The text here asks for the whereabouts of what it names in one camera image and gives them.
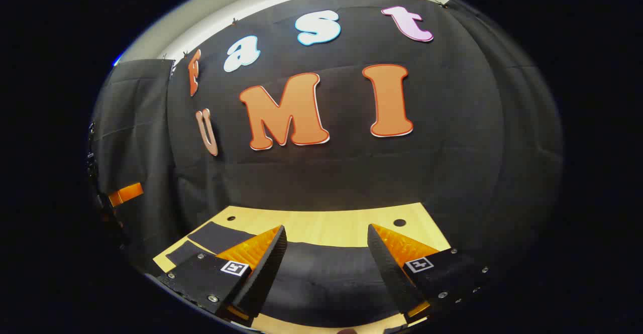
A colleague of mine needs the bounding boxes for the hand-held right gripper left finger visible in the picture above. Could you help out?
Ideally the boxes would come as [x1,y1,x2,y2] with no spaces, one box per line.
[157,225,288,327]

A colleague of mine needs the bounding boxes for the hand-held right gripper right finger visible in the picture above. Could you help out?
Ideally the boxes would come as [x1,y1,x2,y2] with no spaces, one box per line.
[367,224,490,324]

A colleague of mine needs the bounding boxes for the dark blue jeans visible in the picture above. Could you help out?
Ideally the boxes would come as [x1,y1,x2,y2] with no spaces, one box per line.
[166,221,417,327]

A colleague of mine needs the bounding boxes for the black backdrop cloth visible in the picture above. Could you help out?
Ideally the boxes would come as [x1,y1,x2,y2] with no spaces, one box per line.
[90,0,566,284]

